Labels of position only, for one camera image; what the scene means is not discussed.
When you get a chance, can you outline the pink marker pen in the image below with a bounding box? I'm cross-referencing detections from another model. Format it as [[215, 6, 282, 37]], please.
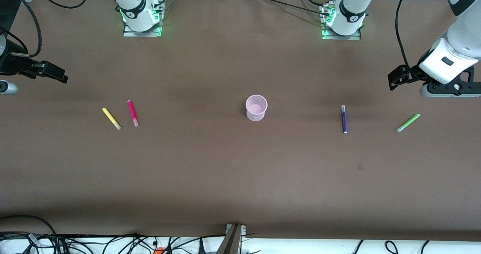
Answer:
[[127, 100, 139, 127]]

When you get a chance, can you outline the pink translucent cup holder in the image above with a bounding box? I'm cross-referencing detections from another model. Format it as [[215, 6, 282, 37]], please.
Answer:
[[245, 95, 268, 122]]

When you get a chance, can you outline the green marker pen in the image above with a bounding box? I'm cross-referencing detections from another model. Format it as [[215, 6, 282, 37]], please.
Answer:
[[397, 113, 420, 133]]

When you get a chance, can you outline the yellow marker pen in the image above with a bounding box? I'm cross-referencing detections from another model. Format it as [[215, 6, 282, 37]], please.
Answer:
[[102, 107, 122, 130]]

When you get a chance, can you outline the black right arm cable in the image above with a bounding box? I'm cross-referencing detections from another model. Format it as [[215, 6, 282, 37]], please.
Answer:
[[0, 0, 89, 58]]

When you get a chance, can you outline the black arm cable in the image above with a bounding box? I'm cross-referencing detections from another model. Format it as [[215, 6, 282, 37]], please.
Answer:
[[395, 0, 414, 69], [0, 0, 89, 58]]

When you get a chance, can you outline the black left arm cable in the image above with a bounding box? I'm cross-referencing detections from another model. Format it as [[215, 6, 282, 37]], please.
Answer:
[[395, 0, 414, 69]]

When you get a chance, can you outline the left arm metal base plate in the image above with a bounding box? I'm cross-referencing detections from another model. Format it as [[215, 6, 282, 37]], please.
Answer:
[[321, 4, 362, 40]]

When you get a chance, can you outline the thin black base cable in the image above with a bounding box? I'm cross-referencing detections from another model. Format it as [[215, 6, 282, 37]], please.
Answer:
[[256, 0, 332, 16]]

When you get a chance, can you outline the thick black looping cable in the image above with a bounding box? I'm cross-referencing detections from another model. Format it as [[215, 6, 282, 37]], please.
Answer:
[[0, 215, 57, 236]]

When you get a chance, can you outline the black cable tangle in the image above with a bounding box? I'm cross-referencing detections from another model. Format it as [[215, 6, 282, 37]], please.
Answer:
[[0, 231, 226, 254]]

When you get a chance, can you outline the metal table edge bracket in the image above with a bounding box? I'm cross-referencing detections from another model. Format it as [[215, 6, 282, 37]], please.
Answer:
[[216, 224, 247, 254]]

